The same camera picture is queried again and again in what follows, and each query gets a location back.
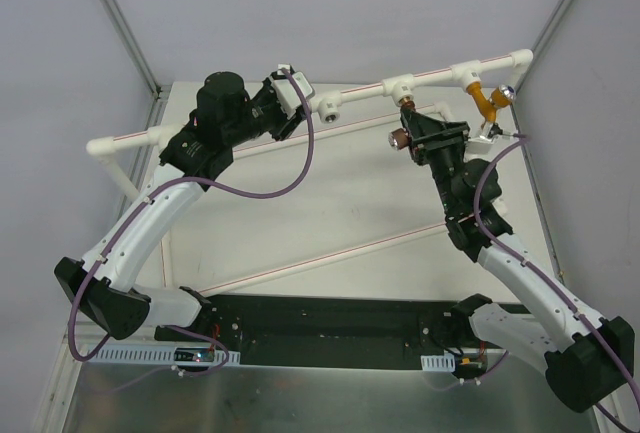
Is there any brown water faucet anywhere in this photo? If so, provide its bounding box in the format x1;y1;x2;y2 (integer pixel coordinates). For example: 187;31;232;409
388;96;416;151

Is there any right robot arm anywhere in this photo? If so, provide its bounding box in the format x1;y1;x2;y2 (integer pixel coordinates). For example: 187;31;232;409
389;106;639;413

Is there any white cable duct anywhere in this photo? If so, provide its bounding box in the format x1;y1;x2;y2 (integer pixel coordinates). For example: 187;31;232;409
420;353;456;373
91;345;241;367

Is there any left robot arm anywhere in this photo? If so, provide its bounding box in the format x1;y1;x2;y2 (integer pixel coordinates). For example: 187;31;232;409
54;68;314;342

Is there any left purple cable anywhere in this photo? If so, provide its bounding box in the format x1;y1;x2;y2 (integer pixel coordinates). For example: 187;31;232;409
68;68;315;364

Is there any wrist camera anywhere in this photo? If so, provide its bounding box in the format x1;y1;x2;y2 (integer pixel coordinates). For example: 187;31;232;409
467;121;503;148
270;64;315;116

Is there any white PVC pipe frame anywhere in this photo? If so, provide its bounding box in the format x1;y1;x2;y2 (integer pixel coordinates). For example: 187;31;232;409
85;48;534;294

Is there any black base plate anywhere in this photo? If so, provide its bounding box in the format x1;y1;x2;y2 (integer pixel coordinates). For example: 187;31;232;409
153;291;509;369

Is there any yellow water faucet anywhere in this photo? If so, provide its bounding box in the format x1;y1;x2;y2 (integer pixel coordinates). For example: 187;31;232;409
465;81;516;125

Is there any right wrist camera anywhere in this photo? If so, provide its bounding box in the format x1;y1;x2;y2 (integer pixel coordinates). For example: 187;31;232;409
467;121;503;148

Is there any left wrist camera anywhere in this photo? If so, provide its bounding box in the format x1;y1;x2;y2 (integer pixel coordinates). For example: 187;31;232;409
270;64;315;116

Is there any right white cable duct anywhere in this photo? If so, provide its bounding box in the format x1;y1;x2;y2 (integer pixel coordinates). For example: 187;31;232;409
420;353;456;373

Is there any left white cable duct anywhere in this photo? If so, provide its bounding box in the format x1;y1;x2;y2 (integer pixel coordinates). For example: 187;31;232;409
91;345;241;367

